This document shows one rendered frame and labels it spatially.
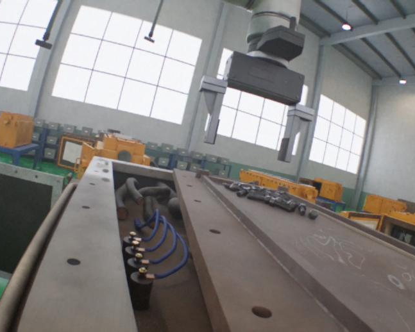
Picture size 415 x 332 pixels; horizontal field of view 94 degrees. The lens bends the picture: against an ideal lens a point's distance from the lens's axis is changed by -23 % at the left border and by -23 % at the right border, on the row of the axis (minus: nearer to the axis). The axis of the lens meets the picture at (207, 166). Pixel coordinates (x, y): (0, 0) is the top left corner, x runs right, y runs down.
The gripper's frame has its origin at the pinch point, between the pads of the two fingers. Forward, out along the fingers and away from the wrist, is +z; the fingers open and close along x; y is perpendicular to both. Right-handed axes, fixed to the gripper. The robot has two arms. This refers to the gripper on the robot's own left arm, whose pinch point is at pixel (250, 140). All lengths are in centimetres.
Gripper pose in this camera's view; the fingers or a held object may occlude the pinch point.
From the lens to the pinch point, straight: 41.8
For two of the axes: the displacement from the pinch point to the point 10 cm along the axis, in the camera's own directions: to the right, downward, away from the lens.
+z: -2.2, 9.7, 0.6
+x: -9.6, -2.1, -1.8
